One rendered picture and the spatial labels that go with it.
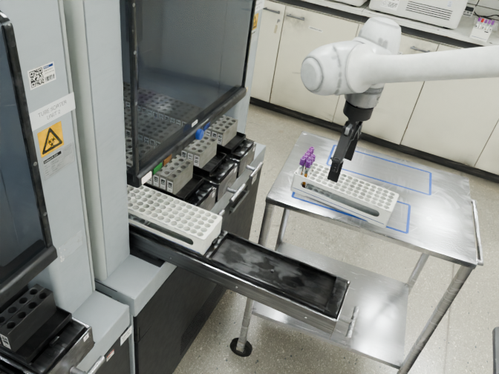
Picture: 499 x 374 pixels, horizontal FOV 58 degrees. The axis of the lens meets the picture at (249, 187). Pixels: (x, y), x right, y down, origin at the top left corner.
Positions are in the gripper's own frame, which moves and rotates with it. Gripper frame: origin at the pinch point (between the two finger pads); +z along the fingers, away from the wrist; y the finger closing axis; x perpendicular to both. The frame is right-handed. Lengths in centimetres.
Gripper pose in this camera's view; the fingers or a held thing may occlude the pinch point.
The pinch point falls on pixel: (341, 165)
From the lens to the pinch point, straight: 131.7
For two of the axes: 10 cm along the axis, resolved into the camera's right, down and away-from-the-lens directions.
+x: -8.8, -3.7, 3.0
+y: 4.6, -4.9, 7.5
